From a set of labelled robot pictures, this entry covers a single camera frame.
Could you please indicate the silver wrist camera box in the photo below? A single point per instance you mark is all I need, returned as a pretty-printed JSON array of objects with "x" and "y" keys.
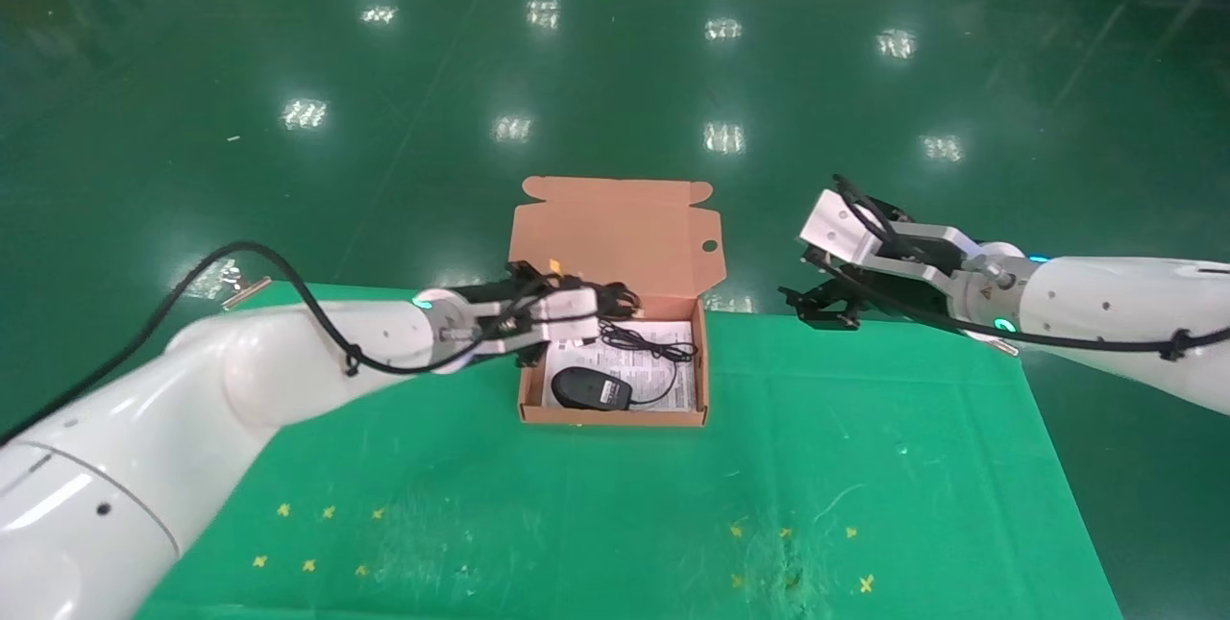
[
  {"x": 865, "y": 240},
  {"x": 557, "y": 322}
]

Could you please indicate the white printed instruction sheet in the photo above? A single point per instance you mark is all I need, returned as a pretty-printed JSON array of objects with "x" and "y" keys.
[{"x": 663, "y": 380}]

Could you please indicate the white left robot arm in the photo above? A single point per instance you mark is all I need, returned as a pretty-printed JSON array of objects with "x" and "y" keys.
[{"x": 192, "y": 428}]

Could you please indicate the metal binder clip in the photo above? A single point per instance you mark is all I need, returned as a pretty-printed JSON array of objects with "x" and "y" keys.
[
  {"x": 245, "y": 291},
  {"x": 1004, "y": 347}
]

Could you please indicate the open orange cardboard box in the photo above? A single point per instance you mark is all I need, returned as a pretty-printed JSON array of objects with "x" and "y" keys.
[{"x": 615, "y": 245}]

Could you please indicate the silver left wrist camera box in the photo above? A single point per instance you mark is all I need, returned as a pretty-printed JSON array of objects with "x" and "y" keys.
[{"x": 557, "y": 322}]

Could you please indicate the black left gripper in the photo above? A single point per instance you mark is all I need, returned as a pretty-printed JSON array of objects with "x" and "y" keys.
[{"x": 509, "y": 285}]

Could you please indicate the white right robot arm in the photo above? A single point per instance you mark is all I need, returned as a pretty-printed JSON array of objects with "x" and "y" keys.
[{"x": 1115, "y": 312}]

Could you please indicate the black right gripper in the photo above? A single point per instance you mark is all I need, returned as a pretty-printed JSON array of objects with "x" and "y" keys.
[{"x": 884, "y": 293}]

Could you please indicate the green table mat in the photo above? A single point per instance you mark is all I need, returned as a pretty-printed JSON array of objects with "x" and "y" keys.
[{"x": 596, "y": 505}]

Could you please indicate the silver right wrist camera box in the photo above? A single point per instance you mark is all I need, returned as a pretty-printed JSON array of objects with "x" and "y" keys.
[{"x": 865, "y": 240}]

